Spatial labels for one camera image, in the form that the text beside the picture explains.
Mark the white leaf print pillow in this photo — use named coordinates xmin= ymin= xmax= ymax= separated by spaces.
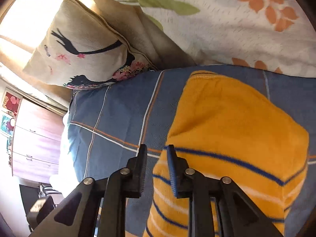
xmin=114 ymin=0 xmax=315 ymax=78

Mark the red floral wall picture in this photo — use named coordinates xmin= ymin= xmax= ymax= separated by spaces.
xmin=2 ymin=91 xmax=21 ymax=118

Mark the teal wall picture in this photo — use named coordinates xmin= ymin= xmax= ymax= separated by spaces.
xmin=1 ymin=114 xmax=15 ymax=137

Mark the blue plaid bed cover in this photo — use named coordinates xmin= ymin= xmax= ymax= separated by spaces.
xmin=68 ymin=65 xmax=315 ymax=236

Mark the yellow striped knit sweater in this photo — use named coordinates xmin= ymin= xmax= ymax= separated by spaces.
xmin=144 ymin=70 xmax=310 ymax=237

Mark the brown wooden dresser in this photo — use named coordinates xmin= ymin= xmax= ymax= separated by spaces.
xmin=11 ymin=99 xmax=64 ymax=183

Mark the white cushion with dancer print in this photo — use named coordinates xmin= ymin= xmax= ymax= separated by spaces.
xmin=23 ymin=0 xmax=156 ymax=90

